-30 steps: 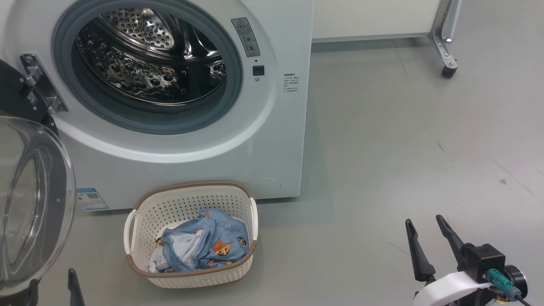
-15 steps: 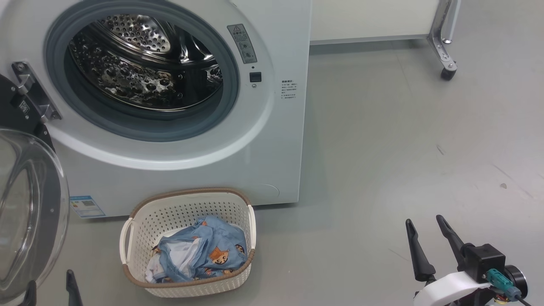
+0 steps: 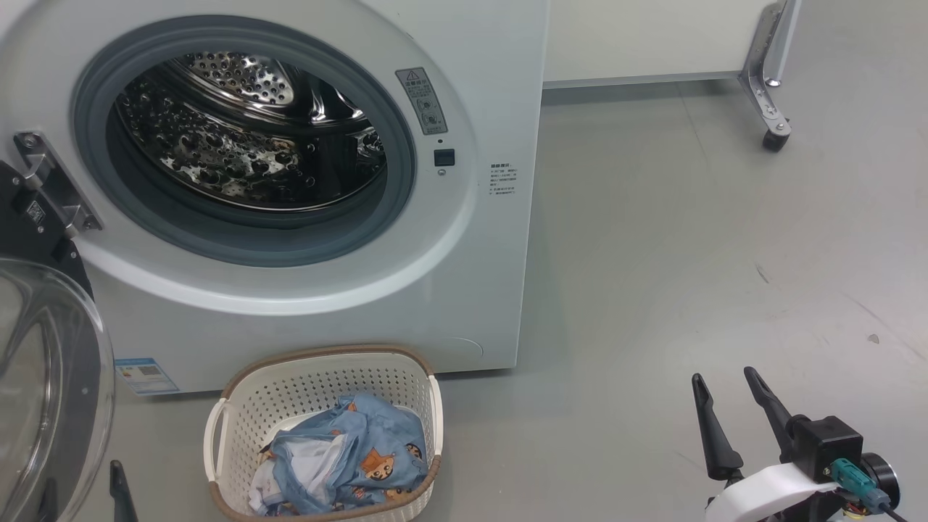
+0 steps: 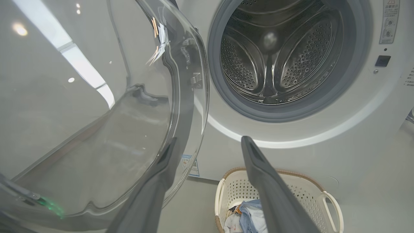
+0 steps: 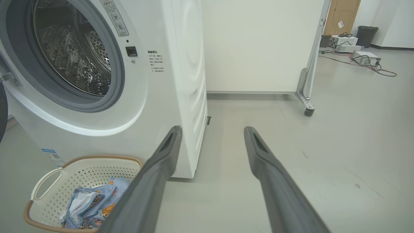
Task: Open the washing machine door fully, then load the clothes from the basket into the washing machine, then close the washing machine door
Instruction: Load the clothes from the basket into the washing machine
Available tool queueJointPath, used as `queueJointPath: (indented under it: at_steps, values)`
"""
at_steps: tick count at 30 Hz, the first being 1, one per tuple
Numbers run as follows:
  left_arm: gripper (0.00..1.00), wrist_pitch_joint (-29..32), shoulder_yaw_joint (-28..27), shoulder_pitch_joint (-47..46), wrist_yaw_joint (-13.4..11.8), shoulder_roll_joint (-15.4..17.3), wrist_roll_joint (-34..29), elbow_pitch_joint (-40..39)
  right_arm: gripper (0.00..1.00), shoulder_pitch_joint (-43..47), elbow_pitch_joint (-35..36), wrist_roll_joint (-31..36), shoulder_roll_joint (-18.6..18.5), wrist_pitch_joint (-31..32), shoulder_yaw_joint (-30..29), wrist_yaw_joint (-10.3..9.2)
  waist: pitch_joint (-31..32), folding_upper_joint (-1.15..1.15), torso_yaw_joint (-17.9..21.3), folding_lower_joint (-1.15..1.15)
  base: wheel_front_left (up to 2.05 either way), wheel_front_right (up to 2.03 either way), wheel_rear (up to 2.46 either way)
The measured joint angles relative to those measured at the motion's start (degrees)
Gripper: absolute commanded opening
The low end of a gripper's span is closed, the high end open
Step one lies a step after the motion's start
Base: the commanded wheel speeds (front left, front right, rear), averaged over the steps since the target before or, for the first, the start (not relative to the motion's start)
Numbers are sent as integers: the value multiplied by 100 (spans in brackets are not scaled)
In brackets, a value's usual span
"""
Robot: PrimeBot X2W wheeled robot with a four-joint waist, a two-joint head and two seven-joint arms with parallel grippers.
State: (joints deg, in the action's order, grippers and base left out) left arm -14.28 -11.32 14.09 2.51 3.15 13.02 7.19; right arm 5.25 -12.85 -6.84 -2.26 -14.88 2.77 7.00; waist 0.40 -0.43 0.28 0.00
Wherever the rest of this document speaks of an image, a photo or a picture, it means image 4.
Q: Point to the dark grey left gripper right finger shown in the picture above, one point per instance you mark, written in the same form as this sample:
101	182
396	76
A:
275	200

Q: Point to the white perforated basket brown rim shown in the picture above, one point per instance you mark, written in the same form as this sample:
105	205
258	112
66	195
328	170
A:
237	187

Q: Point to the grey warning label sticker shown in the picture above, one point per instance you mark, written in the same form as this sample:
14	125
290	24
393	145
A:
389	22

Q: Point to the white front-load washing machine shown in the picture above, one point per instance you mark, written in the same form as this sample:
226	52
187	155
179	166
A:
355	129

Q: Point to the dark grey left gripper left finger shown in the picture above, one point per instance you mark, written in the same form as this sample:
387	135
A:
145	204

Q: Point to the grey stand leg with caster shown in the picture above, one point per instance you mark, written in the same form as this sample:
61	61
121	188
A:
410	117

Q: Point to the blue energy label sticker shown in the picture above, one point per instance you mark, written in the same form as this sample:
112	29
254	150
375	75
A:
192	166

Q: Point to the washing machine glass door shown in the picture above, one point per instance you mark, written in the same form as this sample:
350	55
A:
81	129

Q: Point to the small printed text label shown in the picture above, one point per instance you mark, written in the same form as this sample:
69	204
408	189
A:
410	77

